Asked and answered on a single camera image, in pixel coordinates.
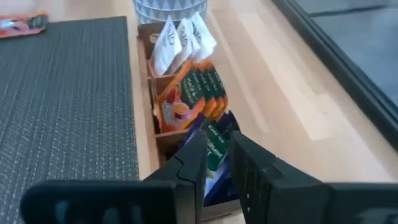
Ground blue green tea packets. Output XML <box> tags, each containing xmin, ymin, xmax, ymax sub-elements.
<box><xmin>201</xmin><ymin>119</ymin><xmax>239</xmax><ymax>208</ymax></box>

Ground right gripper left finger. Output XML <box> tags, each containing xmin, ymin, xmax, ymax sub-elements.
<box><xmin>20</xmin><ymin>132</ymin><xmax>208</xmax><ymax>224</ymax></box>

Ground black metal table frame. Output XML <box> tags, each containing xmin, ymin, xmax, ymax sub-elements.
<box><xmin>270</xmin><ymin>0</ymin><xmax>398</xmax><ymax>150</ymax></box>

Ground brown wooden tea organizer box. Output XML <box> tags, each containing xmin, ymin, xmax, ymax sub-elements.
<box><xmin>136</xmin><ymin>21</ymin><xmax>243</xmax><ymax>222</ymax></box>

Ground white orange Tazo tea packet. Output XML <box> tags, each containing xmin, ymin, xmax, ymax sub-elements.
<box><xmin>150</xmin><ymin>16</ymin><xmax>183</xmax><ymax>77</ymax></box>
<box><xmin>174</xmin><ymin>17</ymin><xmax>202</xmax><ymax>65</ymax></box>
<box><xmin>190</xmin><ymin>11</ymin><xmax>218</xmax><ymax>62</ymax></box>

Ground grey woven placemat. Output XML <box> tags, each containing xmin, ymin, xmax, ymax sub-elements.
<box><xmin>0</xmin><ymin>16</ymin><xmax>139</xmax><ymax>224</ymax></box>

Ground white triangle-patterned plant pot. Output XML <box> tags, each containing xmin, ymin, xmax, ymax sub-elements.
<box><xmin>133</xmin><ymin>0</ymin><xmax>208</xmax><ymax>24</ymax></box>

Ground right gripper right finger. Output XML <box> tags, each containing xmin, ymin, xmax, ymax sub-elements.
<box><xmin>229</xmin><ymin>131</ymin><xmax>398</xmax><ymax>224</ymax></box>

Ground dark purple tea packet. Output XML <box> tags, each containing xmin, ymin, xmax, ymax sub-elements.
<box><xmin>183</xmin><ymin>112</ymin><xmax>206</xmax><ymax>149</ymax></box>
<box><xmin>217</xmin><ymin>110</ymin><xmax>241</xmax><ymax>134</ymax></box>

